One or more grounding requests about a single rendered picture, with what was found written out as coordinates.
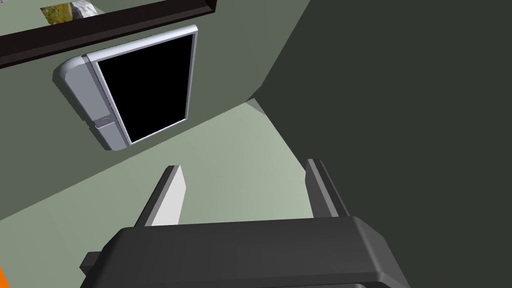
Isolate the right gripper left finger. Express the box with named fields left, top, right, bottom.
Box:
left=133, top=164, right=187, bottom=228

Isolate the grey wall screen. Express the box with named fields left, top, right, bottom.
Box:
left=59, top=25, right=199, bottom=152

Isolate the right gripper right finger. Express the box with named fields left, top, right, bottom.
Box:
left=304, top=158, right=352, bottom=219

